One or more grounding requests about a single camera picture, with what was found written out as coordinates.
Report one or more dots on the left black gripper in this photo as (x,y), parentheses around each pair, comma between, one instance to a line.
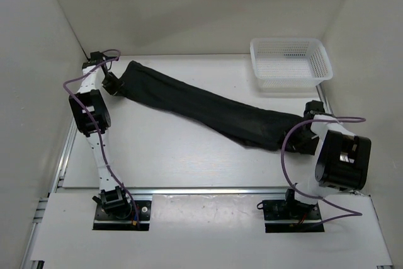
(118,86)

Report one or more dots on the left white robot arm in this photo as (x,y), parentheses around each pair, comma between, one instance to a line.
(93,121)

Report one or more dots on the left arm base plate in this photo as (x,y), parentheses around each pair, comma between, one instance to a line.
(128,221)

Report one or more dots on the right aluminium rail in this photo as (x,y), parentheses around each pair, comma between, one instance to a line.
(323,97)

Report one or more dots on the front aluminium rail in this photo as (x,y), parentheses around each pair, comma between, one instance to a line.
(144,191)

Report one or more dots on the black trousers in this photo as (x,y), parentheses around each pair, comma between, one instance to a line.
(247,125)

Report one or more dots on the aluminium rail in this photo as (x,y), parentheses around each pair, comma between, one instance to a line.
(48,133)
(323,97)
(144,191)

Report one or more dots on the left aluminium rail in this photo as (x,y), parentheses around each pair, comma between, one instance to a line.
(48,133)

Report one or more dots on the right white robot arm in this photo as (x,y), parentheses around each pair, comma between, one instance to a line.
(342,164)

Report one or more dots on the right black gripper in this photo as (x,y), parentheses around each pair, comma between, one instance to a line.
(296,143)

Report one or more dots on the white perforated plastic basket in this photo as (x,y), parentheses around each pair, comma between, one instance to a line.
(289,63)

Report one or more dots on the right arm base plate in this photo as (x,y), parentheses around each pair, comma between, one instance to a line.
(290,216)

